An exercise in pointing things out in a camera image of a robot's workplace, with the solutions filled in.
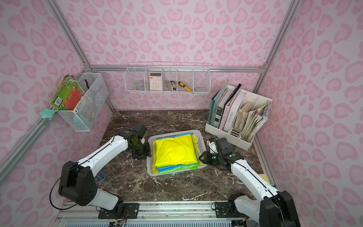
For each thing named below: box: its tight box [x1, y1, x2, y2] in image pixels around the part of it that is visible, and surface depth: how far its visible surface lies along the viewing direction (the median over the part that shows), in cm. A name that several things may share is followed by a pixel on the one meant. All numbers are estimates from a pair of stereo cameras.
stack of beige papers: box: [233, 99, 271, 143], surface depth 92 cm
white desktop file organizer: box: [205, 91, 274, 151], surface depth 94 cm
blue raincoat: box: [155, 132, 199, 173], surface depth 78 cm
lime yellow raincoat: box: [154, 133, 198, 168], surface depth 82 cm
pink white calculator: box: [149, 71, 163, 91], surface depth 97 cm
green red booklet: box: [49, 74, 86, 111], surface depth 73 cm
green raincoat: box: [158, 164, 199, 175], surface depth 78 cm
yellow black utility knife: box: [177, 80, 192, 92], surface depth 100 cm
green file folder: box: [208, 79, 229, 126], surface depth 90 cm
